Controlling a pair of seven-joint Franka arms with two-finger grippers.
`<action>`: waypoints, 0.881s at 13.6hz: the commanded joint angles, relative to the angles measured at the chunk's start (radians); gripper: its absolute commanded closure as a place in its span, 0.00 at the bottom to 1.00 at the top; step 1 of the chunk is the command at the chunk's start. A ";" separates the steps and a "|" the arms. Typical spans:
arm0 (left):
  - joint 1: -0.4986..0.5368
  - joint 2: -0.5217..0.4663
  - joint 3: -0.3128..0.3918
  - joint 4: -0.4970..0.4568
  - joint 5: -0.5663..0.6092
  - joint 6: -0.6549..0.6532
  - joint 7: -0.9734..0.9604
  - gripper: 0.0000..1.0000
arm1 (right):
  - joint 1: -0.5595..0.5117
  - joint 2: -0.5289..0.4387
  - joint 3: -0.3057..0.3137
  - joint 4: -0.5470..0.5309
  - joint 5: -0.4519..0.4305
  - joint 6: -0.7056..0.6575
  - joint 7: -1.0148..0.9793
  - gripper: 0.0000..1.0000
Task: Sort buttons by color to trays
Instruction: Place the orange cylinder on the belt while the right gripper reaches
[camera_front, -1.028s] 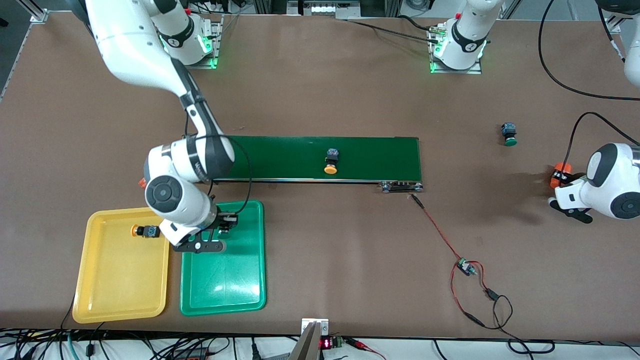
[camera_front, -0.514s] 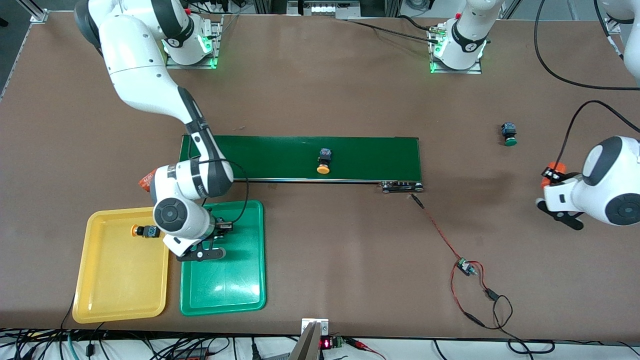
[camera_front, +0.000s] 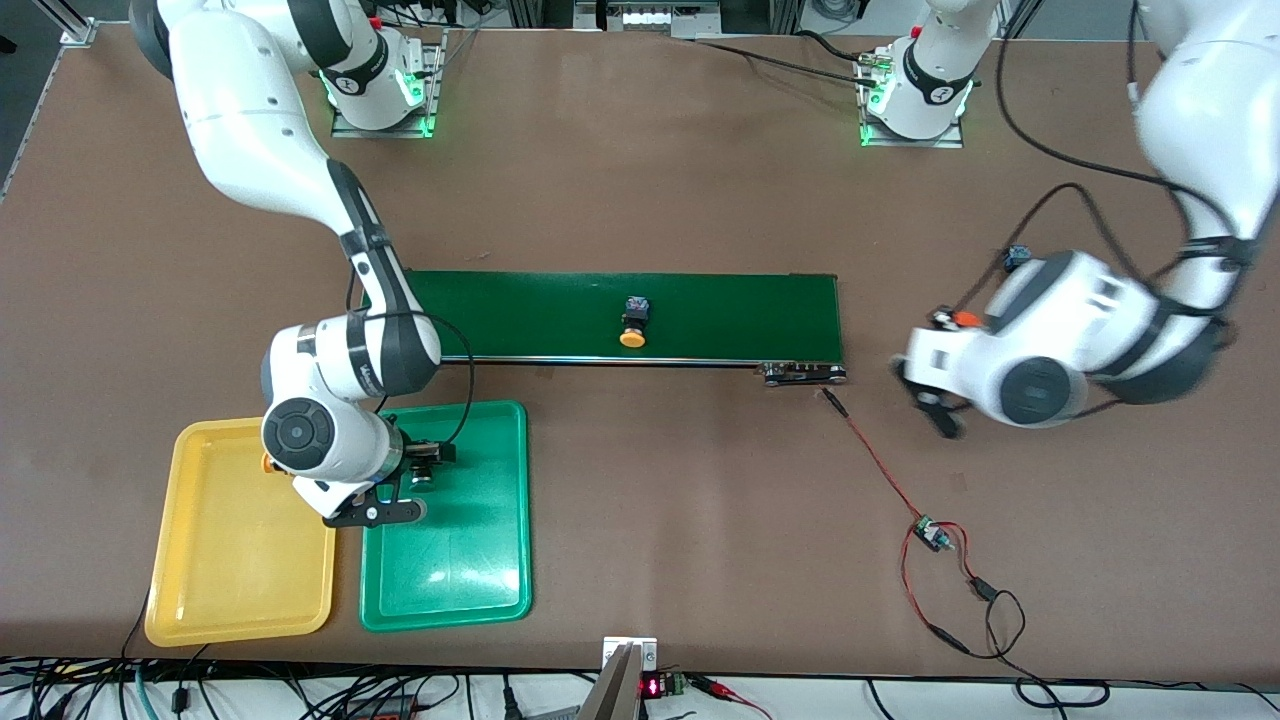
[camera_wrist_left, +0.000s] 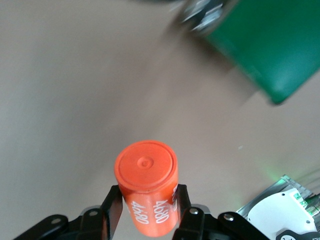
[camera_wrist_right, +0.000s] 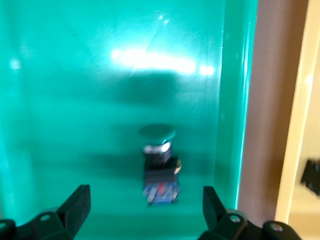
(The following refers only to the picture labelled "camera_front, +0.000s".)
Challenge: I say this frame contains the green plastic tray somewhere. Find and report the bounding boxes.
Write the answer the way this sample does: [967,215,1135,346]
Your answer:
[359,400,533,633]

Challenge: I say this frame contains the yellow plastic tray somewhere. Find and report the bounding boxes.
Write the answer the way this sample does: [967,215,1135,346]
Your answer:
[144,418,344,648]

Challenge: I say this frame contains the green conveyor belt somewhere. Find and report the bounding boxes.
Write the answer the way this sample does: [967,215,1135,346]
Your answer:
[400,268,849,388]

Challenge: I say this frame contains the red alligator clip lead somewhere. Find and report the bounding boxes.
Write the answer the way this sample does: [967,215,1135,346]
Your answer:
[690,675,773,720]

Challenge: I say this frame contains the lit white control box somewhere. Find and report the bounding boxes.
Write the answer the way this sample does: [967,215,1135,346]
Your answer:
[598,0,723,39]

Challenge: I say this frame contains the red black twisted wire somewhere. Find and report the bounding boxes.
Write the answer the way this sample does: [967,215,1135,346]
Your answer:
[822,388,929,526]

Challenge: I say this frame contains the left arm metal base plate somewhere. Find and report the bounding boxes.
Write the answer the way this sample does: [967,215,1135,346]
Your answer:
[858,48,967,149]

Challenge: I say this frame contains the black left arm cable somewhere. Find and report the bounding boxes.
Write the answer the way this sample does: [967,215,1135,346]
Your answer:
[960,0,1251,321]

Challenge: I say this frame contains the red power lead wires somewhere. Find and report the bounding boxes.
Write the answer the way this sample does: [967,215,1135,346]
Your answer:
[900,520,993,641]

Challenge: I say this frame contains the black looped power cable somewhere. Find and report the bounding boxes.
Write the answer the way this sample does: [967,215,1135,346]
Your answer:
[925,578,1111,711]

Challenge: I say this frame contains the grey metal camera bracket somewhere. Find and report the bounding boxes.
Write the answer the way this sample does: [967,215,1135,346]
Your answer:
[578,636,661,720]

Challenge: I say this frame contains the black cable to arm base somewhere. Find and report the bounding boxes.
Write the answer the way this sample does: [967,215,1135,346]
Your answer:
[690,30,886,89]

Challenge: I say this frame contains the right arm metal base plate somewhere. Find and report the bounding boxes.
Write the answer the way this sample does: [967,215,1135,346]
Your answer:
[331,30,447,139]

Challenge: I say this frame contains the aluminium extrusion frame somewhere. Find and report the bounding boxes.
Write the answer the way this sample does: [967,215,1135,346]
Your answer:
[35,0,101,48]

